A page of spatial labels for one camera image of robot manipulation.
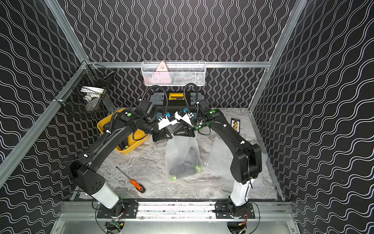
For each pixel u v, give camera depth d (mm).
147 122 618
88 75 946
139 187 796
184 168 817
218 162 925
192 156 877
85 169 415
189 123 676
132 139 627
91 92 799
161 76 901
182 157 821
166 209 765
